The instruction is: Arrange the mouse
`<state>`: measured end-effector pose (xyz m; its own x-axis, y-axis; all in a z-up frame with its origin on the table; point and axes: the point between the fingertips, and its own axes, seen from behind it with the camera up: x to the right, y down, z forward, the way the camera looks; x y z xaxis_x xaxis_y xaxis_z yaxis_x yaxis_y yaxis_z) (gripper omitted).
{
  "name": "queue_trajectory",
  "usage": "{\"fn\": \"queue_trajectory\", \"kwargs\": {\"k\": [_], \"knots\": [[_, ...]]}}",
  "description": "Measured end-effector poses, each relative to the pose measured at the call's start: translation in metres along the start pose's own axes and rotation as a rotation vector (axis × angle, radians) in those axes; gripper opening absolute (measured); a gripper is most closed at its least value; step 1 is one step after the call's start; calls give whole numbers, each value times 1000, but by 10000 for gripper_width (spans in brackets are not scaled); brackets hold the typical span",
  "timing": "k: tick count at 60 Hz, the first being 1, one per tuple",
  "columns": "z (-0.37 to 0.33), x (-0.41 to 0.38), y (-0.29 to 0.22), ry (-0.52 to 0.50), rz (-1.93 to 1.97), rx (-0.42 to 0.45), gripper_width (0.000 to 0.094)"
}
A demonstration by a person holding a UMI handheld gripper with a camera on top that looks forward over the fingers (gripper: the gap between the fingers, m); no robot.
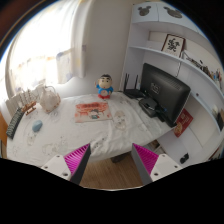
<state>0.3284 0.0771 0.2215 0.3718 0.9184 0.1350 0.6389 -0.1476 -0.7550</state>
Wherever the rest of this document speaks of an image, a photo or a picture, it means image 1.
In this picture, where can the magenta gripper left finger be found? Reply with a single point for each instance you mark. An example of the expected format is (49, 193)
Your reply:
(70, 167)

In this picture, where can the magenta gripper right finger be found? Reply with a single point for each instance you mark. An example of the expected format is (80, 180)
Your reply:
(152, 167)

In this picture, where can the blue computer mouse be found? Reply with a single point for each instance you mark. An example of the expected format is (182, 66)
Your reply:
(37, 125)

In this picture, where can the red booklet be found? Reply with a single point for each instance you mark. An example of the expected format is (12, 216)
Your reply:
(182, 123)

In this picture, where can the white patterned tablecloth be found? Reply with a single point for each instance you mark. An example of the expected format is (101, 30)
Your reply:
(60, 134)

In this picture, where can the black box under monitor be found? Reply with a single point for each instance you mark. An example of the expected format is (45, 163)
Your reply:
(151, 107)

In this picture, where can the black wifi router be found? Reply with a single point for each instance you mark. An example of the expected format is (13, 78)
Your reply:
(131, 93)

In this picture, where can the black keyboard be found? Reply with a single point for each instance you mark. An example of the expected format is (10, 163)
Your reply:
(13, 125)

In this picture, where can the black computer monitor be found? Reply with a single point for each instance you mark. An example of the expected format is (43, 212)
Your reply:
(168, 91)

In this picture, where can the wooden model sailing ship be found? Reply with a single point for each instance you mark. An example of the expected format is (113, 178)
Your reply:
(21, 99)

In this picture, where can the cartoon boy figurine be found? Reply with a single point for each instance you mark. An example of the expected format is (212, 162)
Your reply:
(104, 86)

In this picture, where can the white curtain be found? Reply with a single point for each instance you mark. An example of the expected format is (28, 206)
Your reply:
(50, 48)

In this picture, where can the framed calligraphy picture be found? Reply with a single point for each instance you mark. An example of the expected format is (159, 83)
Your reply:
(173, 45)

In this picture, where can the white wall shelf unit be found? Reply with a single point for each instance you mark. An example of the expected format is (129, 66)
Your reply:
(198, 66)

